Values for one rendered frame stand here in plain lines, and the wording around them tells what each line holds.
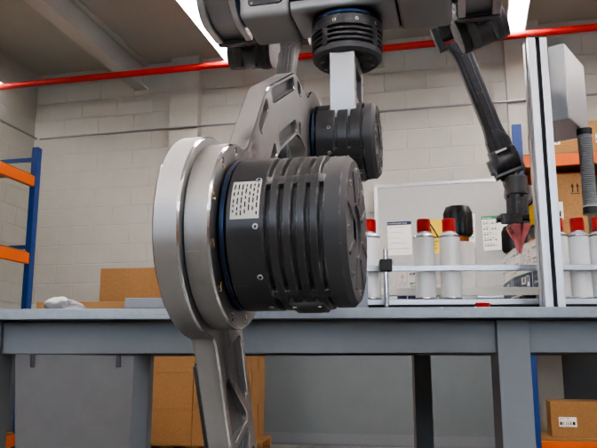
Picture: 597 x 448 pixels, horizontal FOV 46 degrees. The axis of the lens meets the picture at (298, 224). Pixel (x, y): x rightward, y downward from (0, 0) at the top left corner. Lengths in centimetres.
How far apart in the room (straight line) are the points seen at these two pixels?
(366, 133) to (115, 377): 270
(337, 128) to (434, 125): 535
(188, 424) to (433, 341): 390
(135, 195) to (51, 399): 368
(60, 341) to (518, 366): 86
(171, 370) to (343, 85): 404
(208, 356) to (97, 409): 293
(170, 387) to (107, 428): 146
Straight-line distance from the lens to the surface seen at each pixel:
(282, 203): 75
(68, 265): 738
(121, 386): 374
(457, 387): 625
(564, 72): 181
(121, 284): 532
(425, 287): 177
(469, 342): 137
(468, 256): 207
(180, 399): 515
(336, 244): 73
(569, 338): 142
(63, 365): 379
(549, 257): 169
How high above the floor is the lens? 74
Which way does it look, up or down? 11 degrees up
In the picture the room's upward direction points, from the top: straight up
